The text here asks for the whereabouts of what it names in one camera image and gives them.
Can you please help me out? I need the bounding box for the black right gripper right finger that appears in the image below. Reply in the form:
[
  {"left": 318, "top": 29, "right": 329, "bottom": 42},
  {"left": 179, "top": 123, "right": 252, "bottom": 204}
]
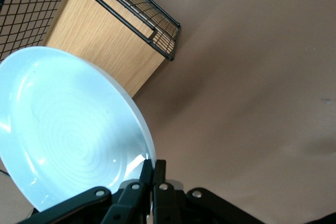
[{"left": 153, "top": 159, "right": 263, "bottom": 224}]

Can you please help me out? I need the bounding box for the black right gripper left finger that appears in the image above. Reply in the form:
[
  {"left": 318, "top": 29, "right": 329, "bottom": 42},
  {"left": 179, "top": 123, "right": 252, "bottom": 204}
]
[{"left": 20, "top": 158, "right": 154, "bottom": 224}]

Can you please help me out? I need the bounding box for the light blue plate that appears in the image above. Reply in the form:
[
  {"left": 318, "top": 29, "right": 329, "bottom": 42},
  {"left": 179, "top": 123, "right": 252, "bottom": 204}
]
[{"left": 0, "top": 46, "right": 156, "bottom": 213}]

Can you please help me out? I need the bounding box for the black wire basket wooden base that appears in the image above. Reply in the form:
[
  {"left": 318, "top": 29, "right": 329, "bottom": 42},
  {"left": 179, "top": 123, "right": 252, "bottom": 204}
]
[{"left": 0, "top": 0, "right": 182, "bottom": 99}]

